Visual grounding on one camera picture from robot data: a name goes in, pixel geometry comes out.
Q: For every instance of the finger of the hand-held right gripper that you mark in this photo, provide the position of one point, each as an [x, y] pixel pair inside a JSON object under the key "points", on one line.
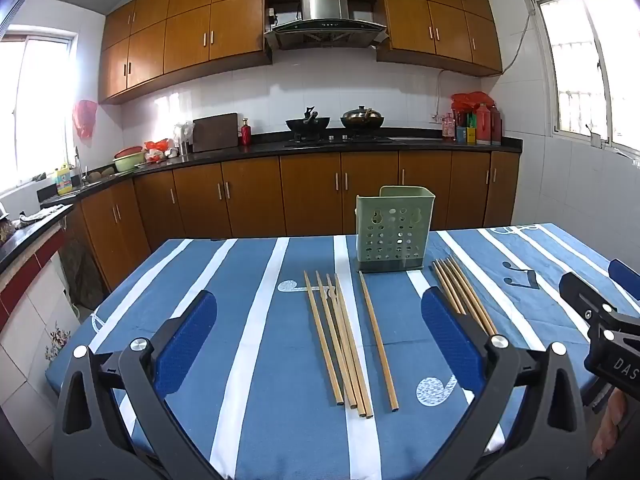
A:
{"points": [[582, 292], [625, 277]]}

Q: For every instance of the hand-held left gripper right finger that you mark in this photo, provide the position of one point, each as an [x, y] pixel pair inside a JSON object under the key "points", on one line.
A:
{"points": [[450, 340]]}

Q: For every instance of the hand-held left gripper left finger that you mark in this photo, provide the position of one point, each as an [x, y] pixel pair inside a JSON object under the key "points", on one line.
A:
{"points": [[185, 340]]}

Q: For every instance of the wooden chopstick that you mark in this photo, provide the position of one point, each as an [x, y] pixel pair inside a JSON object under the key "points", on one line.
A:
{"points": [[468, 294], [345, 345], [353, 345], [444, 283], [451, 285], [378, 340], [324, 337], [460, 290], [476, 296], [336, 339]]}

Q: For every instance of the green perforated utensil holder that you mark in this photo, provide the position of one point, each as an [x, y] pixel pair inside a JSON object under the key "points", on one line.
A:
{"points": [[395, 240]]}

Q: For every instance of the person's right hand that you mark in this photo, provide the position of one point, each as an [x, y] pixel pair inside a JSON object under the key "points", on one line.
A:
{"points": [[607, 430]]}

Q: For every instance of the blue white striped tablecloth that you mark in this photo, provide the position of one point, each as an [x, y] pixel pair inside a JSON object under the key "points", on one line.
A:
{"points": [[300, 435]]}

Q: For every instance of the red tiled side counter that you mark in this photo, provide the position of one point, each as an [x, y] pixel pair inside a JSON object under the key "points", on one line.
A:
{"points": [[20, 260]]}

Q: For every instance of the green basin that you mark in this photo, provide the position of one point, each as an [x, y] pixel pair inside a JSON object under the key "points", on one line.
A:
{"points": [[127, 164]]}

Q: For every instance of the dark red thermos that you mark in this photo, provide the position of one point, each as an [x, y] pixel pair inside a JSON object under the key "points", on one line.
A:
{"points": [[496, 127]]}

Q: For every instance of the wooden base cabinets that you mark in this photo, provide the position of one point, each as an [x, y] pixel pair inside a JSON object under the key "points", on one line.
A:
{"points": [[310, 195]]}

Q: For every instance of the yellow box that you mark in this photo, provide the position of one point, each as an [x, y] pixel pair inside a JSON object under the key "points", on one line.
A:
{"points": [[471, 135]]}

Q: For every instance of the red basin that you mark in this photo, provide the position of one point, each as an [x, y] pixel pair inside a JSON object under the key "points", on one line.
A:
{"points": [[129, 151]]}

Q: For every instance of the yellow dish soap bottle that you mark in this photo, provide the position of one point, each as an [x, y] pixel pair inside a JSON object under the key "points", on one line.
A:
{"points": [[64, 181]]}

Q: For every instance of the blue box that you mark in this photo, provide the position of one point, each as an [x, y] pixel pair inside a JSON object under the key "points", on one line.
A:
{"points": [[460, 134]]}

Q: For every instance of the black kitchen countertop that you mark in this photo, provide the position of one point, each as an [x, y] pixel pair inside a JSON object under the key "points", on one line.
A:
{"points": [[260, 150]]}

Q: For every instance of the clear jars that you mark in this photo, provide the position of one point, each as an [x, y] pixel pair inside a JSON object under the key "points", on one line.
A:
{"points": [[184, 135]]}

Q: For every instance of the metal faucet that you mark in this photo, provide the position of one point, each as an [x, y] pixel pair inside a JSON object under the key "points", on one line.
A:
{"points": [[78, 162]]}

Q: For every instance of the dark wooden cutting board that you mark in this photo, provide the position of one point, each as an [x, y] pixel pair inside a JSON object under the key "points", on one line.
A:
{"points": [[215, 132]]}

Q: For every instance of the pink bottle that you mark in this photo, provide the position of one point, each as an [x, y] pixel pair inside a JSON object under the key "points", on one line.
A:
{"points": [[448, 130]]}

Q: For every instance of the barred window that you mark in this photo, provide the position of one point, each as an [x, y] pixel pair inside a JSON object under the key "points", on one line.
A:
{"points": [[580, 70]]}

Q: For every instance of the red bottle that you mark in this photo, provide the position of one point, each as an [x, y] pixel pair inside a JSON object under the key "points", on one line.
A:
{"points": [[245, 134]]}

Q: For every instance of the black gas stove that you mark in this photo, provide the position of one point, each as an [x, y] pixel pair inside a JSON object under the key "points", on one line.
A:
{"points": [[340, 139]]}

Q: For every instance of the pot with dark lid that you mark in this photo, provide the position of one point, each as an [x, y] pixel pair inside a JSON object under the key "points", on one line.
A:
{"points": [[362, 119]]}

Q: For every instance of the hanging red plastic bag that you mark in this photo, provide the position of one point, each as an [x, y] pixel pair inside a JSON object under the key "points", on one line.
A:
{"points": [[85, 119]]}

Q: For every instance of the black wok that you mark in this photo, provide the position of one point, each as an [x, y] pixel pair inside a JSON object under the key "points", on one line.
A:
{"points": [[307, 122]]}

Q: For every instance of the window beside sink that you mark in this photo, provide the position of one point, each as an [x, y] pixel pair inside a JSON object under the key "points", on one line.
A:
{"points": [[35, 110]]}

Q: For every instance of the steel range hood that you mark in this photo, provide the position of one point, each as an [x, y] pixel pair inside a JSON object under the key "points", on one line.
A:
{"points": [[324, 5]]}

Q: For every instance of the wooden wall cabinets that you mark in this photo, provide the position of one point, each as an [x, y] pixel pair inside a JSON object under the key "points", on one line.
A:
{"points": [[190, 35]]}

